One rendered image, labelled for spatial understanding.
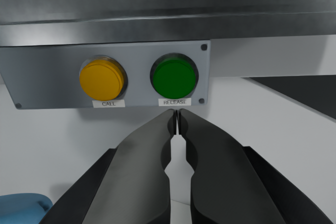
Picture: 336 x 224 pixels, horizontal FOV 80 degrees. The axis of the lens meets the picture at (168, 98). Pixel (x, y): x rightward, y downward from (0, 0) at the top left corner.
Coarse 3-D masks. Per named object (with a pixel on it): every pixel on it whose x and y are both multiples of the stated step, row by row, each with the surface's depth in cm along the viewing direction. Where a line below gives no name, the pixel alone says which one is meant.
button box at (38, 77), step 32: (0, 64) 20; (32, 64) 20; (64, 64) 20; (128, 64) 19; (192, 64) 19; (32, 96) 21; (64, 96) 21; (128, 96) 21; (160, 96) 21; (192, 96) 21
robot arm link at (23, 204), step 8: (0, 200) 28; (8, 200) 27; (16, 200) 27; (24, 200) 27; (32, 200) 27; (40, 200) 27; (48, 200) 28; (0, 208) 25; (8, 208) 24; (16, 208) 24; (24, 208) 24; (32, 208) 25; (40, 208) 26; (48, 208) 27; (0, 216) 22; (8, 216) 23; (16, 216) 23; (24, 216) 24; (32, 216) 24; (40, 216) 25
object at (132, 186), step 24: (168, 120) 11; (120, 144) 9; (144, 144) 9; (168, 144) 10; (120, 168) 8; (144, 168) 8; (96, 192) 7; (120, 192) 7; (144, 192) 7; (168, 192) 7; (96, 216) 6; (120, 216) 6; (144, 216) 6; (168, 216) 7
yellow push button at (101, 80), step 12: (96, 60) 19; (84, 72) 19; (96, 72) 19; (108, 72) 19; (120, 72) 19; (84, 84) 19; (96, 84) 19; (108, 84) 19; (120, 84) 19; (96, 96) 20; (108, 96) 20
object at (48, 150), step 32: (0, 96) 33; (224, 96) 32; (256, 96) 32; (0, 128) 36; (32, 128) 36; (64, 128) 36; (96, 128) 36; (128, 128) 35; (224, 128) 35; (256, 128) 35; (288, 128) 35; (320, 128) 35; (0, 160) 40; (32, 160) 39; (64, 160) 39; (96, 160) 39; (288, 160) 38; (320, 160) 38; (0, 192) 44; (32, 192) 44; (64, 192) 44; (320, 192) 42
